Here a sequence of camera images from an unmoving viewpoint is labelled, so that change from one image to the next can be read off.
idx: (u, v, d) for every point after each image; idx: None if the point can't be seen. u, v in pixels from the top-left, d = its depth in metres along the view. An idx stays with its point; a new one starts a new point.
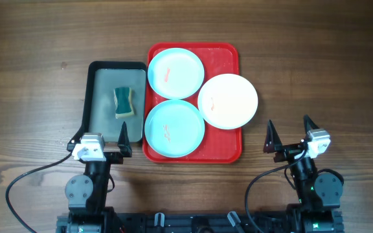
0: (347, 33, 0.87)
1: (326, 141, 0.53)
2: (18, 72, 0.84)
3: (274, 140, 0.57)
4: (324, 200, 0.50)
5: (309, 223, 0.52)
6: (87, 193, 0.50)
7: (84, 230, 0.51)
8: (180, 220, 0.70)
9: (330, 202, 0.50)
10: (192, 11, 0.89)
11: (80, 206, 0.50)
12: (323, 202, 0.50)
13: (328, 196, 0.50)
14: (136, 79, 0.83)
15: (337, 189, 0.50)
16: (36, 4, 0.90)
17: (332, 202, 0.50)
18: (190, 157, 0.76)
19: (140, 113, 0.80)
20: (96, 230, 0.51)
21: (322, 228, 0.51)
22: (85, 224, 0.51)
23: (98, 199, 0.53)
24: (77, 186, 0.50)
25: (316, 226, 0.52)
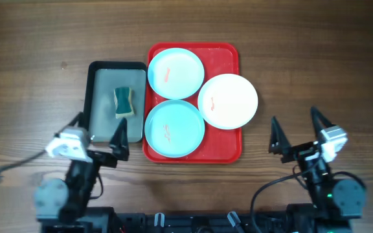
0: (348, 33, 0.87)
1: (342, 140, 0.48)
2: (18, 72, 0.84)
3: (282, 140, 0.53)
4: (343, 210, 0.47)
5: (323, 230, 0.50)
6: (60, 201, 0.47)
7: None
8: (180, 220, 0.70)
9: (350, 213, 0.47)
10: (192, 10, 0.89)
11: (51, 217, 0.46)
12: (342, 212, 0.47)
13: (348, 206, 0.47)
14: (136, 79, 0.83)
15: (359, 199, 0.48)
16: (36, 4, 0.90)
17: (352, 212, 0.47)
18: (190, 157, 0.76)
19: (140, 113, 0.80)
20: None
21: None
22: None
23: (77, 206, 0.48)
24: (48, 193, 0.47)
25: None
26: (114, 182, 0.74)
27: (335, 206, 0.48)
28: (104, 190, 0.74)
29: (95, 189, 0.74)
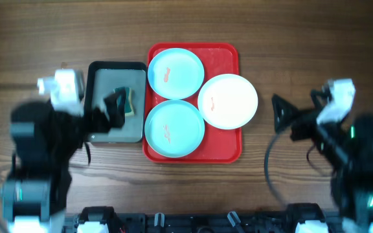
0: (347, 33, 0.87)
1: (350, 87, 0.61)
2: (19, 72, 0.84)
3: (297, 118, 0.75)
4: None
5: (362, 195, 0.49)
6: (36, 123, 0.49)
7: (22, 189, 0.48)
8: (180, 220, 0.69)
9: None
10: (192, 11, 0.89)
11: (22, 133, 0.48)
12: None
13: None
14: (136, 79, 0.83)
15: None
16: (36, 4, 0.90)
17: None
18: (190, 157, 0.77)
19: (140, 113, 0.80)
20: (41, 186, 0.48)
21: None
22: (30, 179, 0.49)
23: (50, 141, 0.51)
24: (28, 112, 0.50)
25: None
26: (114, 182, 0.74)
27: (370, 147, 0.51)
28: (105, 190, 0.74)
29: (95, 189, 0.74)
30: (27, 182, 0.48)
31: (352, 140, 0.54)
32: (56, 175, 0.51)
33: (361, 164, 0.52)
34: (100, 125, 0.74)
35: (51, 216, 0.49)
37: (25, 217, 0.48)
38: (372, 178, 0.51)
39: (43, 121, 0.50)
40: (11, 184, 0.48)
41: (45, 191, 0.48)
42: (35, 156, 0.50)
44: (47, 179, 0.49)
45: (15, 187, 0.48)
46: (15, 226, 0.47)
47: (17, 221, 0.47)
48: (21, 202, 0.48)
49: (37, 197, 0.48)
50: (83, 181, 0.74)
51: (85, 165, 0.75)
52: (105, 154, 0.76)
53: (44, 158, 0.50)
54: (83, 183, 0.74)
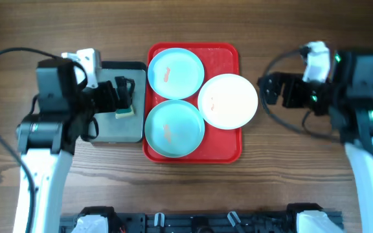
0: (347, 33, 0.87)
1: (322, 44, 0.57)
2: (18, 72, 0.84)
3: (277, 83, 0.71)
4: (358, 60, 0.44)
5: (363, 112, 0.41)
6: (65, 67, 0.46)
7: (39, 127, 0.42)
8: (181, 220, 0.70)
9: (365, 64, 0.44)
10: (192, 10, 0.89)
11: (49, 74, 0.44)
12: (357, 59, 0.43)
13: (366, 61, 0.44)
14: (136, 78, 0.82)
15: (372, 65, 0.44)
16: (36, 4, 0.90)
17: (368, 63, 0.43)
18: (190, 157, 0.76)
19: (141, 112, 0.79)
20: (54, 126, 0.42)
21: None
22: (44, 120, 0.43)
23: (73, 92, 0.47)
24: (56, 60, 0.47)
25: None
26: (114, 182, 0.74)
27: (351, 60, 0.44)
28: (105, 190, 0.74)
29: (95, 189, 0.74)
30: (43, 123, 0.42)
31: (337, 65, 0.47)
32: (72, 122, 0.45)
33: (350, 88, 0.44)
34: (113, 99, 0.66)
35: (63, 153, 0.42)
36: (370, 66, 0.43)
37: (39, 149, 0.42)
38: (370, 100, 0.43)
39: (68, 66, 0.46)
40: (26, 124, 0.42)
41: (60, 131, 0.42)
42: (56, 100, 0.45)
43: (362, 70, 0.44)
44: (63, 120, 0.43)
45: (28, 129, 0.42)
46: (28, 154, 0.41)
47: (30, 151, 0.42)
48: (34, 138, 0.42)
49: (52, 135, 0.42)
50: (83, 181, 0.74)
51: (85, 165, 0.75)
52: (105, 154, 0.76)
53: (61, 104, 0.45)
54: (83, 183, 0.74)
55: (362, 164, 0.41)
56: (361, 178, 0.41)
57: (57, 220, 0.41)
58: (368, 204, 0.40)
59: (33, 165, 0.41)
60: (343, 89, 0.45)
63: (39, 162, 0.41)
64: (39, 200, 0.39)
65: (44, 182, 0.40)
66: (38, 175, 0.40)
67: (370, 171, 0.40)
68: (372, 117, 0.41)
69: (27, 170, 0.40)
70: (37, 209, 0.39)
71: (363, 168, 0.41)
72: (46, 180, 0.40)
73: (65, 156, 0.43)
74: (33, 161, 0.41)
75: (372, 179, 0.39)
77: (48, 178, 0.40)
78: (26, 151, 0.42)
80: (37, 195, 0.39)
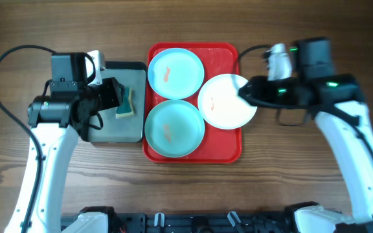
0: (348, 33, 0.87)
1: None
2: (18, 72, 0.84)
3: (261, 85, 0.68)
4: (311, 45, 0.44)
5: (323, 85, 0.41)
6: (79, 57, 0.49)
7: (50, 105, 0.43)
8: (181, 220, 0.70)
9: (315, 46, 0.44)
10: (192, 10, 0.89)
11: (63, 59, 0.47)
12: (309, 44, 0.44)
13: (316, 44, 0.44)
14: (136, 79, 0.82)
15: (322, 45, 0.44)
16: (36, 4, 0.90)
17: (318, 44, 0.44)
18: (190, 157, 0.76)
19: (141, 112, 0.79)
20: (63, 105, 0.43)
21: (341, 88, 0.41)
22: (55, 98, 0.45)
23: (83, 81, 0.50)
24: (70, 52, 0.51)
25: (333, 85, 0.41)
26: (114, 182, 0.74)
27: (305, 47, 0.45)
28: (105, 190, 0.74)
29: (95, 189, 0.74)
30: (53, 101, 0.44)
31: (293, 56, 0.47)
32: (79, 104, 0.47)
33: (308, 68, 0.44)
34: (118, 96, 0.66)
35: (70, 129, 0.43)
36: (322, 47, 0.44)
37: (48, 122, 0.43)
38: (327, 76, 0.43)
39: (81, 55, 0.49)
40: (37, 101, 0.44)
41: (70, 107, 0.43)
42: (67, 84, 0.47)
43: (314, 52, 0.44)
44: (72, 99, 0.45)
45: (39, 105, 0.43)
46: (37, 127, 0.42)
47: (41, 125, 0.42)
48: (45, 114, 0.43)
49: (63, 110, 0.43)
50: (83, 181, 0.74)
51: (85, 165, 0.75)
52: (105, 154, 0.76)
53: (72, 87, 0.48)
54: (83, 183, 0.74)
55: (332, 125, 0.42)
56: (334, 140, 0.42)
57: (61, 189, 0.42)
58: (346, 162, 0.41)
59: (41, 136, 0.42)
60: (302, 74, 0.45)
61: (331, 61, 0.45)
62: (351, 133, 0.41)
63: (48, 133, 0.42)
64: (46, 168, 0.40)
65: (51, 152, 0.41)
66: (46, 145, 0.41)
67: (340, 132, 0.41)
68: (332, 87, 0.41)
69: (35, 140, 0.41)
70: (45, 175, 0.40)
71: (333, 130, 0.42)
72: (54, 150, 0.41)
73: (72, 132, 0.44)
74: (43, 133, 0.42)
75: (342, 137, 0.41)
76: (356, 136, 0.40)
77: (55, 148, 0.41)
78: (35, 125, 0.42)
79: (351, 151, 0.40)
80: (44, 164, 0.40)
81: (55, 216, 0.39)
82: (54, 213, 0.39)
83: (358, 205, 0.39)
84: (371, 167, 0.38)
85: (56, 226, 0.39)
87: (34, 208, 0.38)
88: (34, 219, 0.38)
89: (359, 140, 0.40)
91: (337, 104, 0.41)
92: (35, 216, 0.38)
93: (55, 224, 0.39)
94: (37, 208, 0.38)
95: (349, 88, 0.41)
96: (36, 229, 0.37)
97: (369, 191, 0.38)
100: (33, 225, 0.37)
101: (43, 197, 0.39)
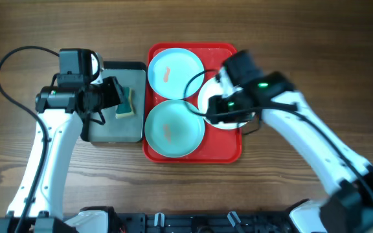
0: (348, 33, 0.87)
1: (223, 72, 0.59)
2: (18, 72, 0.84)
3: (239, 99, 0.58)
4: (233, 61, 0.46)
5: (256, 88, 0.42)
6: (87, 53, 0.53)
7: (56, 93, 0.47)
8: (181, 220, 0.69)
9: (239, 60, 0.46)
10: (192, 11, 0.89)
11: (72, 54, 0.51)
12: (231, 60, 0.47)
13: (238, 60, 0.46)
14: (136, 79, 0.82)
15: (243, 59, 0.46)
16: (36, 4, 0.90)
17: (240, 59, 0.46)
18: (190, 157, 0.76)
19: (141, 112, 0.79)
20: (70, 94, 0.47)
21: (272, 85, 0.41)
22: (61, 88, 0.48)
23: (89, 76, 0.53)
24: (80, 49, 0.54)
25: (265, 85, 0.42)
26: (114, 182, 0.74)
27: (231, 63, 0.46)
28: (105, 190, 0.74)
29: (95, 189, 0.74)
30: (59, 90, 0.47)
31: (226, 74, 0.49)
32: (85, 95, 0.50)
33: (241, 79, 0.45)
34: (119, 94, 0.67)
35: (75, 115, 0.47)
36: (241, 59, 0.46)
37: (55, 109, 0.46)
38: (259, 80, 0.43)
39: (88, 52, 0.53)
40: (44, 90, 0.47)
41: (75, 96, 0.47)
42: (74, 77, 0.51)
43: (241, 65, 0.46)
44: (78, 89, 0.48)
45: (46, 94, 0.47)
46: (45, 112, 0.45)
47: (47, 110, 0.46)
48: (52, 101, 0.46)
49: (68, 98, 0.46)
50: (83, 181, 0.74)
51: (85, 165, 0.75)
52: (106, 154, 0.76)
53: (78, 79, 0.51)
54: (83, 184, 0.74)
55: (276, 118, 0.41)
56: (284, 131, 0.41)
57: (64, 171, 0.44)
58: (300, 145, 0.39)
59: (48, 121, 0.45)
60: (237, 88, 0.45)
61: (256, 65, 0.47)
62: (293, 116, 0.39)
63: (54, 118, 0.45)
64: (50, 149, 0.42)
65: (56, 134, 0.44)
66: (52, 128, 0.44)
67: (283, 120, 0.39)
68: (263, 87, 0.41)
69: (43, 124, 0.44)
70: (49, 155, 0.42)
71: (278, 120, 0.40)
72: (59, 133, 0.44)
73: (77, 118, 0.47)
74: (50, 118, 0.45)
75: (287, 125, 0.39)
76: (300, 119, 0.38)
77: (60, 131, 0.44)
78: (42, 112, 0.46)
79: (300, 135, 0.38)
80: (50, 145, 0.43)
81: (57, 194, 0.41)
82: (56, 191, 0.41)
83: (327, 182, 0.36)
84: (320, 142, 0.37)
85: (57, 204, 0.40)
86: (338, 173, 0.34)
87: (38, 184, 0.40)
88: (37, 195, 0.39)
89: (304, 122, 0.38)
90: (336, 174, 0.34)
91: (273, 99, 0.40)
92: (39, 192, 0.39)
93: (57, 202, 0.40)
94: (41, 185, 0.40)
95: (281, 83, 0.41)
96: (40, 204, 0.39)
97: (329, 164, 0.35)
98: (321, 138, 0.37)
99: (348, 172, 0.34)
100: (35, 200, 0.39)
101: (47, 175, 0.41)
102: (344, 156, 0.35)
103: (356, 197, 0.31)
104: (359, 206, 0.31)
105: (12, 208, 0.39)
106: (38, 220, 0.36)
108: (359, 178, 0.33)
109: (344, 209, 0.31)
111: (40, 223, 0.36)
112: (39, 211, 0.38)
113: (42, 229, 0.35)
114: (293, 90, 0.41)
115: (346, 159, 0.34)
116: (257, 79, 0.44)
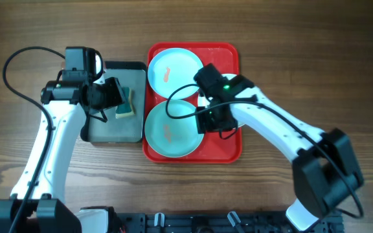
0: (348, 33, 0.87)
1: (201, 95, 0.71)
2: (18, 72, 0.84)
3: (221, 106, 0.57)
4: (201, 75, 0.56)
5: (221, 90, 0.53)
6: (91, 52, 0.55)
7: (61, 87, 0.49)
8: (180, 220, 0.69)
9: (205, 73, 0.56)
10: (192, 10, 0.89)
11: (78, 52, 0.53)
12: (199, 74, 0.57)
13: (204, 72, 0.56)
14: (136, 79, 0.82)
15: (208, 72, 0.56)
16: (36, 4, 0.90)
17: (205, 71, 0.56)
18: (190, 157, 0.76)
19: (140, 112, 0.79)
20: (73, 88, 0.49)
21: (233, 87, 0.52)
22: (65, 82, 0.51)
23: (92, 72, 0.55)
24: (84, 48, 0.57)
25: (226, 87, 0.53)
26: (114, 182, 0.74)
27: (200, 77, 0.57)
28: (105, 190, 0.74)
29: (94, 189, 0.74)
30: (64, 84, 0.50)
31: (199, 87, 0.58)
32: (88, 89, 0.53)
33: (210, 87, 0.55)
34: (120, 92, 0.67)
35: (79, 107, 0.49)
36: (207, 72, 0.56)
37: (59, 100, 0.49)
38: (223, 83, 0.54)
39: (92, 51, 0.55)
40: (50, 84, 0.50)
41: (78, 89, 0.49)
42: (78, 72, 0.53)
43: (207, 77, 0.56)
44: (81, 83, 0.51)
45: (52, 88, 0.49)
46: (50, 104, 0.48)
47: (52, 102, 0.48)
48: (57, 94, 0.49)
49: (72, 91, 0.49)
50: (83, 181, 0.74)
51: (85, 165, 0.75)
52: (105, 154, 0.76)
53: (81, 76, 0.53)
54: (83, 183, 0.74)
55: (241, 112, 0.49)
56: (250, 120, 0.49)
57: (67, 159, 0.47)
58: (264, 131, 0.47)
59: (54, 111, 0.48)
60: (209, 94, 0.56)
61: (221, 74, 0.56)
62: (254, 107, 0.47)
63: (59, 109, 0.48)
64: (54, 137, 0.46)
65: (61, 123, 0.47)
66: (56, 118, 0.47)
67: (246, 111, 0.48)
68: (226, 90, 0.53)
69: (48, 114, 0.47)
70: (53, 143, 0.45)
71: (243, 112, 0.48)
72: (63, 123, 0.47)
73: (80, 110, 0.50)
74: (55, 109, 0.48)
75: (252, 115, 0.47)
76: (259, 107, 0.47)
77: (64, 121, 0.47)
78: (46, 103, 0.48)
79: (262, 121, 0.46)
80: (54, 133, 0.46)
81: (59, 179, 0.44)
82: (58, 177, 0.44)
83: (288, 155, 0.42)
84: (278, 122, 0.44)
85: (59, 189, 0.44)
86: (295, 144, 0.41)
87: (41, 169, 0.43)
88: (41, 178, 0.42)
89: (263, 109, 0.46)
90: (294, 145, 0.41)
91: (236, 96, 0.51)
92: (42, 177, 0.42)
93: (58, 186, 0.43)
94: (45, 170, 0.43)
95: (239, 84, 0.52)
96: (43, 188, 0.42)
97: (287, 138, 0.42)
98: (278, 120, 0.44)
99: (303, 142, 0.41)
100: (39, 183, 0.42)
101: (51, 160, 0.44)
102: (298, 129, 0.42)
103: (316, 162, 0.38)
104: (319, 171, 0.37)
105: (15, 191, 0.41)
106: (42, 202, 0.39)
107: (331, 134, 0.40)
108: (313, 145, 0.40)
109: (305, 175, 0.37)
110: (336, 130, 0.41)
111: (43, 206, 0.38)
112: (42, 194, 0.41)
113: (47, 210, 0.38)
114: (250, 87, 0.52)
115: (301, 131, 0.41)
116: (222, 85, 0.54)
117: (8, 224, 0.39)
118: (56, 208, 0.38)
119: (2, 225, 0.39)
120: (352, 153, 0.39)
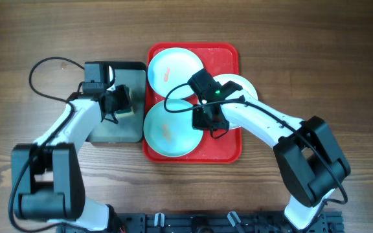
0: (348, 33, 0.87)
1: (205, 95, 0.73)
2: (19, 72, 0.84)
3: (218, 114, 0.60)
4: (193, 78, 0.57)
5: (214, 95, 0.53)
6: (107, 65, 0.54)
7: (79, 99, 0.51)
8: (181, 220, 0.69)
9: (197, 77, 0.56)
10: (192, 10, 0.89)
11: (94, 66, 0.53)
12: (191, 78, 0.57)
13: (199, 78, 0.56)
14: (136, 79, 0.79)
15: (201, 76, 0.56)
16: (36, 4, 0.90)
17: (198, 74, 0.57)
18: (190, 157, 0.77)
19: (141, 112, 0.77)
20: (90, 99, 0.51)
21: (224, 92, 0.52)
22: (85, 93, 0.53)
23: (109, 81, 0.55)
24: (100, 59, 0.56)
25: (218, 92, 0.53)
26: (114, 182, 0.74)
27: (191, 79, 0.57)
28: (104, 190, 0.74)
29: (95, 189, 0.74)
30: (85, 94, 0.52)
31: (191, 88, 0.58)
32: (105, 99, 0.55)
33: (202, 94, 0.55)
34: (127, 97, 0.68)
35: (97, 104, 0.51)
36: (200, 76, 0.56)
37: (81, 99, 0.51)
38: (216, 88, 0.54)
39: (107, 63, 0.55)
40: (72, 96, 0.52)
41: (98, 97, 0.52)
42: (95, 85, 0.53)
43: (203, 79, 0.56)
44: (99, 95, 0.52)
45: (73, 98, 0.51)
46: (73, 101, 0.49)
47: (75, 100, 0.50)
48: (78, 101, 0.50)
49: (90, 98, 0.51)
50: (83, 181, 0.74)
51: (85, 165, 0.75)
52: (106, 154, 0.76)
53: (100, 88, 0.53)
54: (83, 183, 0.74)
55: (228, 111, 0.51)
56: (239, 120, 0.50)
57: (81, 136, 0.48)
58: (251, 127, 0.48)
59: (76, 103, 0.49)
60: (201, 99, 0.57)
61: (213, 79, 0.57)
62: (241, 105, 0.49)
63: (82, 103, 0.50)
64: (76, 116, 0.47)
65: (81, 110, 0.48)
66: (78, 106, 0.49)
67: (234, 110, 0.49)
68: (217, 94, 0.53)
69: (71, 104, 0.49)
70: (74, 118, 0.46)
71: (232, 111, 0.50)
72: (83, 110, 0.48)
73: (96, 109, 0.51)
74: (79, 102, 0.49)
75: (239, 113, 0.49)
76: (245, 105, 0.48)
77: (85, 109, 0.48)
78: (70, 101, 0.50)
79: (248, 118, 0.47)
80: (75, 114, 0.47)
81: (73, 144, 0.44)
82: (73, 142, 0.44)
83: (272, 145, 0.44)
84: (262, 116, 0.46)
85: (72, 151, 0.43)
86: (277, 134, 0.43)
87: (62, 129, 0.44)
88: (61, 133, 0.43)
89: (249, 107, 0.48)
90: (276, 135, 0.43)
91: (226, 98, 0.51)
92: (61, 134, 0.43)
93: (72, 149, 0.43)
94: (64, 130, 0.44)
95: (230, 88, 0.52)
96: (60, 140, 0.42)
97: (269, 130, 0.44)
98: (262, 114, 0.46)
99: (284, 131, 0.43)
100: (58, 135, 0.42)
101: (71, 125, 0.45)
102: (279, 120, 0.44)
103: (296, 149, 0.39)
104: (300, 155, 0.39)
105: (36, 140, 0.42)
106: (57, 147, 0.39)
107: (311, 122, 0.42)
108: (293, 133, 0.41)
109: (287, 161, 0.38)
110: (315, 118, 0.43)
111: (58, 150, 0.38)
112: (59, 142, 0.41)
113: (61, 152, 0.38)
114: (241, 89, 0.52)
115: (282, 121, 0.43)
116: (214, 90, 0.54)
117: (22, 165, 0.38)
118: (70, 150, 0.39)
119: (18, 166, 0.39)
120: (333, 139, 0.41)
